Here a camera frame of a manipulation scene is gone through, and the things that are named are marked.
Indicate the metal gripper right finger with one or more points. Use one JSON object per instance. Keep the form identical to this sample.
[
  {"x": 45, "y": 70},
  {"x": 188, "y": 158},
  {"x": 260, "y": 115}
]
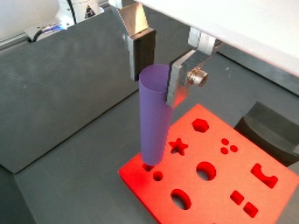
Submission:
[{"x": 188, "y": 67}]

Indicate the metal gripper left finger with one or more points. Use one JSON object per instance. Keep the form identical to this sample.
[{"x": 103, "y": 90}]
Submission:
[{"x": 140, "y": 35}]

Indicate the purple cylinder peg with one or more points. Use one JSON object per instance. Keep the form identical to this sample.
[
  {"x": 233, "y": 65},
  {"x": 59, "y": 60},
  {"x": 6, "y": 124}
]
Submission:
[{"x": 156, "y": 112}]

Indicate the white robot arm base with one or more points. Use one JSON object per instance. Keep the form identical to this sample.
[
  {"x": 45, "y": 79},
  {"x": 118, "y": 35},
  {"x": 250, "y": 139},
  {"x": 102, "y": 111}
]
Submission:
[{"x": 74, "y": 11}]

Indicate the dark grey foam mat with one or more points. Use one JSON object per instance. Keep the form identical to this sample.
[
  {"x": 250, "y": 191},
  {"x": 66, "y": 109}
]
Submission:
[{"x": 58, "y": 84}]

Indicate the black foam block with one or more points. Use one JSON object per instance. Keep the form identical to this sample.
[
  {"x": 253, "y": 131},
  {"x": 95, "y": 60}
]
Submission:
[{"x": 272, "y": 132}]

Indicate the red shape sorting board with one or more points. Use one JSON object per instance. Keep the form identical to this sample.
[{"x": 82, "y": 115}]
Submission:
[{"x": 217, "y": 179}]

